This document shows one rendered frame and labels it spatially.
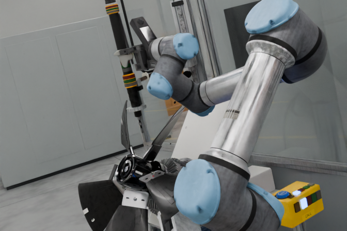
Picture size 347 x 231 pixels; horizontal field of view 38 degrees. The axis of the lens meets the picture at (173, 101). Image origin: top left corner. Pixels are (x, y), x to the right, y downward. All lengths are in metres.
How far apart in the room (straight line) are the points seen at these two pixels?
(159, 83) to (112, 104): 6.09
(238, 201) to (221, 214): 0.05
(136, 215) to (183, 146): 0.43
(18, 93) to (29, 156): 0.89
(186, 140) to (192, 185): 1.10
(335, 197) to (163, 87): 1.06
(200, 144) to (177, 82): 0.66
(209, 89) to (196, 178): 0.44
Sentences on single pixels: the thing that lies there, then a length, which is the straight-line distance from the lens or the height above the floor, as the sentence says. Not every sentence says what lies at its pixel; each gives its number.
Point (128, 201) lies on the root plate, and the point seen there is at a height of 1.11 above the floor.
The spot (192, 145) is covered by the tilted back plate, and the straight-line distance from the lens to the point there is 2.05.
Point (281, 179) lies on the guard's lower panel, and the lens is 2.36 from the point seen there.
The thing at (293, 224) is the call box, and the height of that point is 1.00.
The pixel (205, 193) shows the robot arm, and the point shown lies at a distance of 0.98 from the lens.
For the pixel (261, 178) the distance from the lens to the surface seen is 2.27.
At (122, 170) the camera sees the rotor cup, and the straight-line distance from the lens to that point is 1.85.
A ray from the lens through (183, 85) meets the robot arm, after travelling 1.40.
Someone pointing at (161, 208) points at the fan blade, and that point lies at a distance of 1.60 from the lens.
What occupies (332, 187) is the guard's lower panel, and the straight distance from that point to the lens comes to 2.17.
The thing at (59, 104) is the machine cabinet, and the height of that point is 0.97.
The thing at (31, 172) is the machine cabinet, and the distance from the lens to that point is 7.34.
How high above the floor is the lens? 1.68
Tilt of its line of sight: 8 degrees down
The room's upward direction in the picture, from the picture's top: 13 degrees counter-clockwise
